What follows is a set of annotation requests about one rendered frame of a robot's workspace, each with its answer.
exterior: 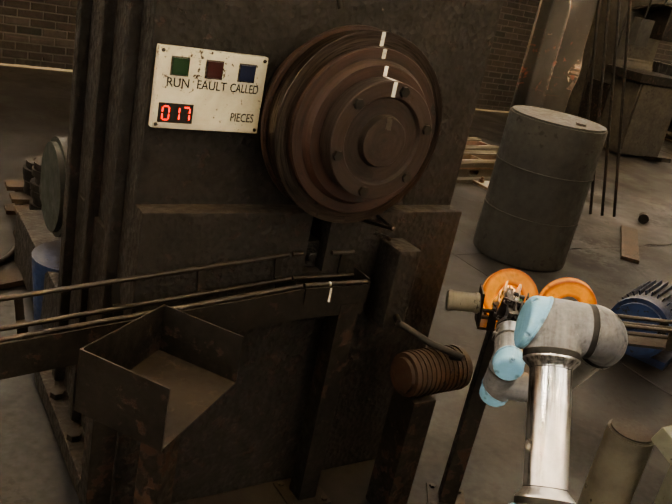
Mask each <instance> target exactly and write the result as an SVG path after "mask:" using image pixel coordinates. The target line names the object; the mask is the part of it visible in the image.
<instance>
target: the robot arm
mask: <svg viewBox="0 0 672 504"><path fill-rule="evenodd" d="M521 288H522V285H521V284H519V286H518V287H517V289H516V290H515V289H514V288H513V287H512V286H511V285H508V281H507V282H506V284H505V286H503V288H502V289H501V290H500V292H499V293H498V295H497V297H495V298H494V299H493V301H492V304H491V307H492V310H491V311H493V312H494V315H493V316H494V317H495V318H496V320H498V322H497V323H496V328H495V331H493V336H492V341H494V352H493V355H492V357H491V360H490V362H489V366H488V368H487V371H486V373H485V376H484V378H483V379H482V384H481V387H480V391H479V394H480V397H481V399H482V400H483V401H484V402H485V403H486V404H488V405H490V406H492V407H499V406H503V405H504V404H505V403H506V402H507V401H508V400H513V401H520V402H527V419H526V436H525V454H524V472H523V486H522V488H521V489H520V490H519V491H518V492H516V493H515V494H514V503H510V504H576V502H575V501H574V500H573V499H572V498H571V496H570V495H569V493H568V481H569V454H570V427H571V400H572V390H573V389H574V388H575V387H577V386H578V385H579V384H581V383H582V382H583V381H585V380H586V379H587V378H589V377H590V376H591V375H593V374H594V373H595V372H597V371H598V370H599V369H607V368H609V367H611V366H613V365H614V364H616V363H617V362H618V361H619V360H620V359H621V358H622V357H623V356H624V354H625V352H626V349H627V345H628V334H627V330H626V328H625V325H624V323H623V322H622V320H621V319H620V318H619V317H618V316H617V315H616V314H615V313H614V312H613V311H611V310H610V309H608V308H606V307H604V306H601V305H596V304H588V303H583V302H577V301H571V300H565V299H559V298H554V297H552V296H549V297H545V296H532V297H530V298H529V293H528V294H527V296H526V299H525V295H520V291H521ZM524 299H525V302H524ZM527 299H528V300H527ZM525 363H526V364H527V365H528V366H529V373H525V372H524V367H525Z"/></svg>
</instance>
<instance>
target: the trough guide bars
mask: <svg viewBox="0 0 672 504"><path fill-rule="evenodd" d="M491 310H492V309H487V308H483V310H482V312H484V315H482V316H481V319H488V320H487V326H486V330H487V331H494V328H495V323H496V318H495V317H494V316H493V315H494V312H493V311H491ZM487 313H489V315H488V314H487ZM616 315H617V316H618V317H619V318H620V319H629V320H638V321H647V322H656V323H660V324H659V325H654V324H644V323H635V322H626V321H622V322H623V323H624V325H625V328H629V329H638V330H647V331H656V332H657V334H653V333H644V332H635V331H627V334H628V335H632V336H641V337H650V338H659V339H667V341H666V345H665V350H666V351H672V326H668V324H672V320H668V319H658V318H649V317H640V316H631V315H622V314H616ZM666 333H669V334H668V335H665V334H666Z"/></svg>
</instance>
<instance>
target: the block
mask: <svg viewBox="0 0 672 504"><path fill-rule="evenodd" d="M420 257H421V251H420V250H419V249H418V248H417V247H415V246H414V245H412V244H411V243H409V242H408V241H406V240H405V239H403V238H392V239H391V241H388V240H386V239H382V240H381V243H380V247H379V252H378V256H377V260H376V264H375V269H374V273H373V277H372V282H371V286H370V290H369V295H368V299H367V303H366V307H365V314H366V315H367V316H368V317H369V318H370V319H371V320H373V321H374V322H375V323H376V324H377V325H378V326H379V327H381V328H393V327H398V326H397V325H396V324H395V322H394V320H393V316H394V315H395V314H399V316H400V318H401V320H402V321H403V322H404V320H405V316H406V312H407V308H408V304H409V300H410V296H411V292H412V288H413V285H414V281H415V277H416V273H417V269H418V265H419V261H420Z"/></svg>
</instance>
